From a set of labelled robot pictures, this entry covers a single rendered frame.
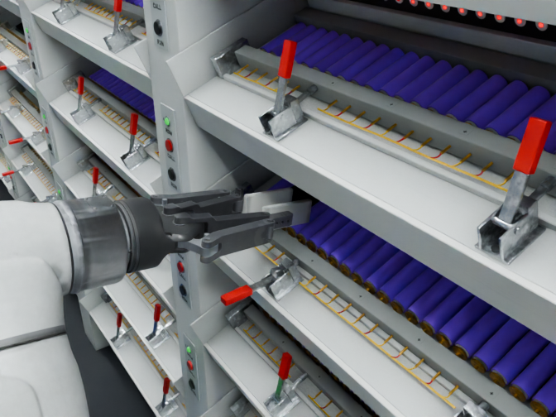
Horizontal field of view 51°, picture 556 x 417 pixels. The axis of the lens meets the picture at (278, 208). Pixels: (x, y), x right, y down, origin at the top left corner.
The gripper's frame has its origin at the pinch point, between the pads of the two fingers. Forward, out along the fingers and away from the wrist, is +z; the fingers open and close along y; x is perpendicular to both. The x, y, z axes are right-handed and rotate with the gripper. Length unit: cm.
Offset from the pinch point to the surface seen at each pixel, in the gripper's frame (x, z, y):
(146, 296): 44, 8, 52
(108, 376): 81, 7, 72
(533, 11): -26.7, -8.2, -30.9
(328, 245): 2.4, 3.0, -6.6
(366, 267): 2.3, 3.2, -12.7
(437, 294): 1.4, 4.9, -21.1
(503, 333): 1.2, 4.9, -28.8
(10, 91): 23, 5, 151
